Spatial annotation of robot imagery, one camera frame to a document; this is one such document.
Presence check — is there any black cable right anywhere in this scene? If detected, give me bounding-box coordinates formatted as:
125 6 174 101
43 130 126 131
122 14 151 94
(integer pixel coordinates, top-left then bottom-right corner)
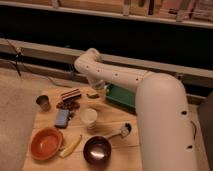
190 119 198 139

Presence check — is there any black cable left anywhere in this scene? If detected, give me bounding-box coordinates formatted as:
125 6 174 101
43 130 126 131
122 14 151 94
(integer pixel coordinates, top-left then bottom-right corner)
0 33 73 88

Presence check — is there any brown striped block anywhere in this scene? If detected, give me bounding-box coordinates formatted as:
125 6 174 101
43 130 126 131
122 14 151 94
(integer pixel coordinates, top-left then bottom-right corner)
61 89 81 101

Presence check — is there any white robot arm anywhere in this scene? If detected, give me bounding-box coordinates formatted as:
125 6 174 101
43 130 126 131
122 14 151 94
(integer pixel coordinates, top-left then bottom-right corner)
74 48 198 171

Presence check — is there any blue sponge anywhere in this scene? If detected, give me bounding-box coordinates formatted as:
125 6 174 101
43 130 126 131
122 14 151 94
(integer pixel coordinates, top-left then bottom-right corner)
55 109 69 129

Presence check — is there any orange bowl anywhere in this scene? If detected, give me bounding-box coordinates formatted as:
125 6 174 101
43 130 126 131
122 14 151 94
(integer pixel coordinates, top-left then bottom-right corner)
29 127 63 161

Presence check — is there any green plastic tray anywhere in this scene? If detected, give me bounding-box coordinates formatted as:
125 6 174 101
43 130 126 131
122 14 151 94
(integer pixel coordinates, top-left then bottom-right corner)
106 84 135 110

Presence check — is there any black cable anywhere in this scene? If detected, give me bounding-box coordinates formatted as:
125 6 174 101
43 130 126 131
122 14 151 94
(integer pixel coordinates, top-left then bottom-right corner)
190 119 198 139
0 33 73 88

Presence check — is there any white plastic cup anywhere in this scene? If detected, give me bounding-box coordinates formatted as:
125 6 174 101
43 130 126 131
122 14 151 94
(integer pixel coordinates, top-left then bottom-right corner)
81 108 98 129

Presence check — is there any dark maroon bowl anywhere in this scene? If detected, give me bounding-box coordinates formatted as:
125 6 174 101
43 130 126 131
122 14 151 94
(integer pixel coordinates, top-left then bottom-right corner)
83 136 111 165

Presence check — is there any small metal cup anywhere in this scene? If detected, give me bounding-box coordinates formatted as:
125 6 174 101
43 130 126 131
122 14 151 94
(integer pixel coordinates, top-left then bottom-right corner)
36 95 51 112

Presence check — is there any yellow banana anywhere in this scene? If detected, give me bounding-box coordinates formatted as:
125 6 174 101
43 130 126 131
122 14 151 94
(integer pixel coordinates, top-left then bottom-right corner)
59 135 82 158

